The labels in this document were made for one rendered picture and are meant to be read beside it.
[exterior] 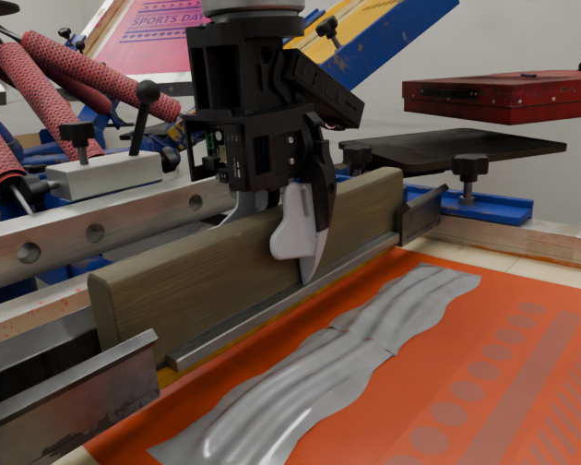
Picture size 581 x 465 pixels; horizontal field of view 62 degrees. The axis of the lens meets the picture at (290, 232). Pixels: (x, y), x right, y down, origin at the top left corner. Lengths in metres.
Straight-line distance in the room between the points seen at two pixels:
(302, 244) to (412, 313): 0.12
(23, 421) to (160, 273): 0.11
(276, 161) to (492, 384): 0.22
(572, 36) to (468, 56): 0.42
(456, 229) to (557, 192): 1.81
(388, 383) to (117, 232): 0.34
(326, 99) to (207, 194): 0.27
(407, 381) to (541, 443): 0.09
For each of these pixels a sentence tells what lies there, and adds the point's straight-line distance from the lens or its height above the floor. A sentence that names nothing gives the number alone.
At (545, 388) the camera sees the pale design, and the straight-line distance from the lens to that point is 0.39.
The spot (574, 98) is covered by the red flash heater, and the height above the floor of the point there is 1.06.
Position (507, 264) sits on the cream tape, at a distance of 0.58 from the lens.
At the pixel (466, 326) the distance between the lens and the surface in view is 0.45.
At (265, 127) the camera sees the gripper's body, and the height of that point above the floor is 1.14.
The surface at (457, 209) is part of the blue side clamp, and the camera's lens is 0.61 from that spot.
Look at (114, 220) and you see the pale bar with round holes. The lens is 0.57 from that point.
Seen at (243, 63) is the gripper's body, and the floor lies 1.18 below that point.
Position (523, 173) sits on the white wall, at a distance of 2.44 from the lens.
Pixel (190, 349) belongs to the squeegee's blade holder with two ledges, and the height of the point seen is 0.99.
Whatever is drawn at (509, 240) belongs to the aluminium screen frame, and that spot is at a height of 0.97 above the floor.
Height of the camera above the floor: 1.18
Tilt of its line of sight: 19 degrees down
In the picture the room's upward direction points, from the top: 3 degrees counter-clockwise
